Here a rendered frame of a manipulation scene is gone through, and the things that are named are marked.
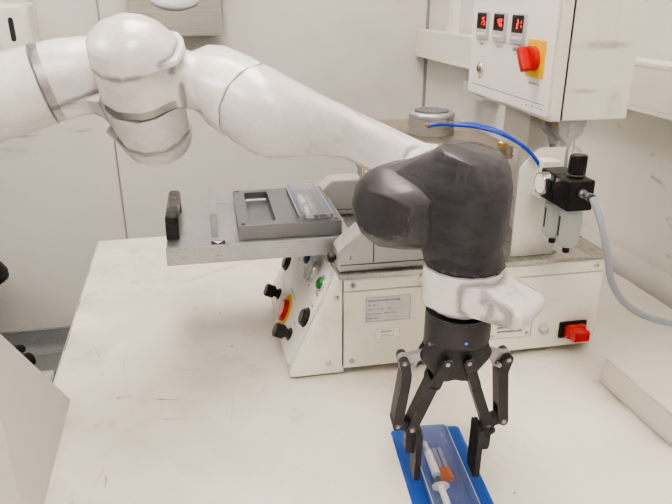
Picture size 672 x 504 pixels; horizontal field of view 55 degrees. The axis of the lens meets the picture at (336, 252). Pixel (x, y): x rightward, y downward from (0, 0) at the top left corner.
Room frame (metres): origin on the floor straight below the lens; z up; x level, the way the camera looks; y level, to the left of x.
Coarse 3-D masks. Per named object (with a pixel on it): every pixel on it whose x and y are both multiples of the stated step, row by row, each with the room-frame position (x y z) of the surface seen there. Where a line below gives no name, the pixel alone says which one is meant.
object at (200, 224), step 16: (192, 208) 1.12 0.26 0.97; (208, 208) 1.12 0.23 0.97; (224, 208) 1.12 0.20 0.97; (192, 224) 1.03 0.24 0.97; (208, 224) 1.03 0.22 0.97; (224, 224) 1.03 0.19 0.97; (176, 240) 0.95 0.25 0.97; (192, 240) 0.95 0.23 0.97; (208, 240) 0.95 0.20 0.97; (256, 240) 0.95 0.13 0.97; (272, 240) 0.95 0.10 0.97; (288, 240) 0.96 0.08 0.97; (304, 240) 0.96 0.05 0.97; (320, 240) 0.97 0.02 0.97; (176, 256) 0.92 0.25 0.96; (192, 256) 0.93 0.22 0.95; (208, 256) 0.93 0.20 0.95; (224, 256) 0.94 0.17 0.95; (240, 256) 0.94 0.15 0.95; (256, 256) 0.95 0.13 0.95; (272, 256) 0.95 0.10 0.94; (288, 256) 0.96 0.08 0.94
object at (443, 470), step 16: (432, 432) 0.73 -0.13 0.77; (448, 432) 0.73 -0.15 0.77; (432, 448) 0.70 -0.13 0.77; (448, 448) 0.70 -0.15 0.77; (432, 464) 0.67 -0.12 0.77; (448, 464) 0.67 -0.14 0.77; (432, 480) 0.64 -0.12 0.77; (448, 480) 0.64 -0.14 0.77; (464, 480) 0.64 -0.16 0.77; (432, 496) 0.61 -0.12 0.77; (448, 496) 0.61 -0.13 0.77; (464, 496) 0.61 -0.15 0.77
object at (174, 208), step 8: (176, 192) 1.09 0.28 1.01; (168, 200) 1.04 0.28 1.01; (176, 200) 1.04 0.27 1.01; (168, 208) 1.00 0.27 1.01; (176, 208) 1.00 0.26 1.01; (168, 216) 0.96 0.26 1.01; (176, 216) 0.96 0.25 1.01; (168, 224) 0.96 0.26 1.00; (176, 224) 0.96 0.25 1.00; (168, 232) 0.96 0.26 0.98; (176, 232) 0.96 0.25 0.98
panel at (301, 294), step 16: (320, 256) 1.03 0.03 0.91; (288, 272) 1.15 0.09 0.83; (320, 272) 0.99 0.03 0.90; (288, 288) 1.11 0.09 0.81; (304, 288) 1.03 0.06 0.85; (320, 288) 0.94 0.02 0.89; (272, 304) 1.16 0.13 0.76; (304, 304) 0.99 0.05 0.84; (320, 304) 0.93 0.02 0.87; (288, 320) 1.02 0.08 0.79; (304, 336) 0.92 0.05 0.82; (288, 352) 0.95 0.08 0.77; (288, 368) 0.92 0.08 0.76
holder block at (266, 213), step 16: (240, 192) 1.14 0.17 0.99; (256, 192) 1.14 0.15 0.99; (272, 192) 1.14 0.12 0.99; (240, 208) 1.04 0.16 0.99; (256, 208) 1.09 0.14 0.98; (272, 208) 1.04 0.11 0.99; (288, 208) 1.04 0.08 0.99; (240, 224) 0.96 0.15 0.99; (256, 224) 0.96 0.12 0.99; (272, 224) 0.96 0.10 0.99; (288, 224) 0.97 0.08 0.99; (304, 224) 0.97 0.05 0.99; (320, 224) 0.98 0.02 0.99; (336, 224) 0.98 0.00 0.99; (240, 240) 0.95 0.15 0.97
